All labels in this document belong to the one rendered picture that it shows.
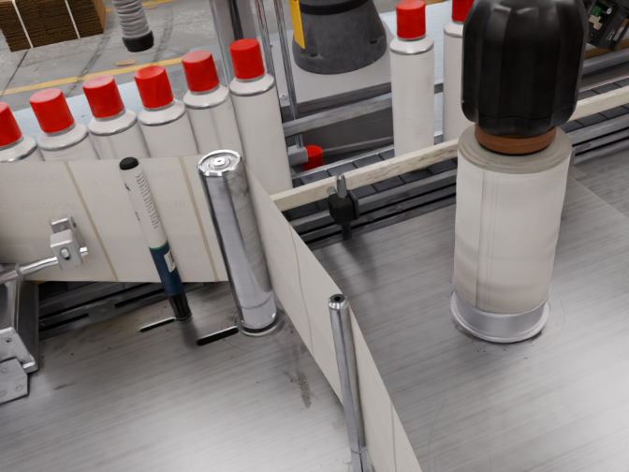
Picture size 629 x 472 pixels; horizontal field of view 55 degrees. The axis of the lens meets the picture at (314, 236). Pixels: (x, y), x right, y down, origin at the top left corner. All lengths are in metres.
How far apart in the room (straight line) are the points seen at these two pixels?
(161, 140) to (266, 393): 0.29
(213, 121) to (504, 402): 0.40
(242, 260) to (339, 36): 0.49
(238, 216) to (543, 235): 0.25
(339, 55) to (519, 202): 0.53
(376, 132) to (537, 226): 0.49
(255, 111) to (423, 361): 0.32
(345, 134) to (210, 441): 0.55
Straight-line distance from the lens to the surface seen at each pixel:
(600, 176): 0.90
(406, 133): 0.78
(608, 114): 0.95
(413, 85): 0.74
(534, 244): 0.51
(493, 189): 0.48
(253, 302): 0.57
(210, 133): 0.68
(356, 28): 0.95
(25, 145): 0.68
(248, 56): 0.67
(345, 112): 0.79
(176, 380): 0.59
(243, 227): 0.52
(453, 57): 0.78
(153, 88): 0.65
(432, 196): 0.80
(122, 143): 0.67
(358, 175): 0.74
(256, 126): 0.69
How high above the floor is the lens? 1.32
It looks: 38 degrees down
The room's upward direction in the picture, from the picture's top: 9 degrees counter-clockwise
